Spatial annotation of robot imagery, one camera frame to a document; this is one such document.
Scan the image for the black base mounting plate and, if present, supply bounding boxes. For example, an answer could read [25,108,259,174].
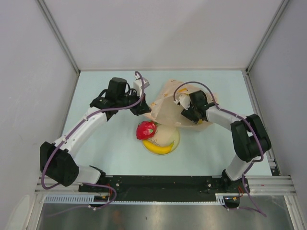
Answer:
[78,174,250,209]

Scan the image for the cream plate with leaf motif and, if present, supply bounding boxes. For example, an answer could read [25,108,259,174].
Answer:
[147,125,180,156]

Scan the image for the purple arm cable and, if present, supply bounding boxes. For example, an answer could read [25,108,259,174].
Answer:
[173,81,267,218]
[41,70,146,218]

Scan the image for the yellow fake banana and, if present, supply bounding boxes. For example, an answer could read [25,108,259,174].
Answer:
[142,140,174,155]

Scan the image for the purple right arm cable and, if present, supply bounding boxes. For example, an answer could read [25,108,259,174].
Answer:
[173,81,267,218]

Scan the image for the white slotted cable duct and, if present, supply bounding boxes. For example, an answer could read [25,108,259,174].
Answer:
[44,193,227,205]

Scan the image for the translucent banana-print plastic bag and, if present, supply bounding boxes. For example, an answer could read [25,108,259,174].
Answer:
[144,79,212,131]

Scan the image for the aluminium right side rail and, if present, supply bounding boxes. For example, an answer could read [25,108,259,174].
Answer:
[244,69,280,177]

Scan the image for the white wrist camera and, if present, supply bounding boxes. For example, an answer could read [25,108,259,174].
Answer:
[174,93,191,110]
[133,78,150,96]

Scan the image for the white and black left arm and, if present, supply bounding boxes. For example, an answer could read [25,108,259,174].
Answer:
[40,71,151,192]

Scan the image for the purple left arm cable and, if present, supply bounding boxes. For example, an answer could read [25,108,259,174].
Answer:
[41,70,146,218]

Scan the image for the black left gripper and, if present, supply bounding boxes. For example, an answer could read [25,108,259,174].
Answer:
[117,89,151,116]

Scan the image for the aluminium left corner post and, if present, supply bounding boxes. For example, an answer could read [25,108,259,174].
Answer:
[35,0,81,77]

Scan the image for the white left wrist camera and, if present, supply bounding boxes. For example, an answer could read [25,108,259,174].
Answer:
[133,78,150,96]

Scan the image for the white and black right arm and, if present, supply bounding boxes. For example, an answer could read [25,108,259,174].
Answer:
[176,91,272,192]

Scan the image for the aluminium corner post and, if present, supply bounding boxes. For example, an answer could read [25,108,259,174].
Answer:
[245,0,292,75]
[35,0,81,77]

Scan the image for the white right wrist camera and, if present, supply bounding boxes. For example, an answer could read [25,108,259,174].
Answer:
[174,93,191,110]

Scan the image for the aluminium right corner post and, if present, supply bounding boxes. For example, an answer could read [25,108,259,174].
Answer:
[245,0,292,75]

